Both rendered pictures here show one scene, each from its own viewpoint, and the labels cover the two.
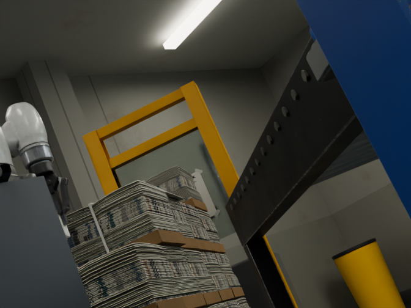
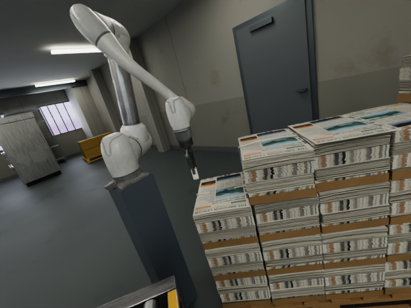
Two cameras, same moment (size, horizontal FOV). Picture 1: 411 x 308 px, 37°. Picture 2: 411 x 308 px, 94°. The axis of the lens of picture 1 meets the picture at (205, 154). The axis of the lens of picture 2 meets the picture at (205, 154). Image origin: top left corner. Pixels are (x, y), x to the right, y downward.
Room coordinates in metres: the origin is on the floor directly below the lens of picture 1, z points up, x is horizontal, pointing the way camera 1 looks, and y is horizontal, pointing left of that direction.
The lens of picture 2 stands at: (1.88, -0.50, 1.37)
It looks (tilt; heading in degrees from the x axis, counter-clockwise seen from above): 18 degrees down; 92
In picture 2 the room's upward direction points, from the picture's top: 15 degrees counter-clockwise
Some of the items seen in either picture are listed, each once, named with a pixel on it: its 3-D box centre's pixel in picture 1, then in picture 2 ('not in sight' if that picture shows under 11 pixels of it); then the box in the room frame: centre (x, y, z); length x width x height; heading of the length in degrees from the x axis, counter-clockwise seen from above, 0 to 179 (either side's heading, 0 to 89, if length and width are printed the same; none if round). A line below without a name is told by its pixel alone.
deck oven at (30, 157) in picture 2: not in sight; (21, 150); (-3.83, 5.46, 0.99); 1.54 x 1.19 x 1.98; 137
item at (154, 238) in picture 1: (153, 245); (277, 187); (2.15, 0.30, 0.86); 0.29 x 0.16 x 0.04; 171
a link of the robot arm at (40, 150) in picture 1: (37, 157); (183, 133); (1.76, 0.47, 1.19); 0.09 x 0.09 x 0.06
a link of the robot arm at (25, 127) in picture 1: (22, 128); (178, 112); (1.77, 0.49, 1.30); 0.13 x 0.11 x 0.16; 79
